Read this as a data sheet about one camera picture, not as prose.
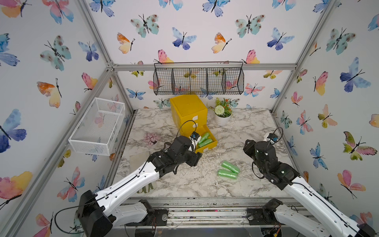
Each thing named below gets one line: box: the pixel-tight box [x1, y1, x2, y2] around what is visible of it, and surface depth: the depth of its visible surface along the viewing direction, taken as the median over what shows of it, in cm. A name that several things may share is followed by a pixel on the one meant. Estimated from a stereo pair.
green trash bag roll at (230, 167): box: [221, 160, 241, 174], surface depth 91 cm
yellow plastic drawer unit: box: [169, 94, 218, 154], surface depth 97 cm
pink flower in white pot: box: [143, 132, 160, 146], surface depth 95 cm
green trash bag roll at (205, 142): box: [198, 138, 214, 147], surface depth 101 cm
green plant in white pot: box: [214, 97, 233, 127], surface depth 105 cm
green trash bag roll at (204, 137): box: [198, 132, 210, 144], surface depth 104 cm
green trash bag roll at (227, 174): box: [217, 169, 238, 180], surface depth 88 cm
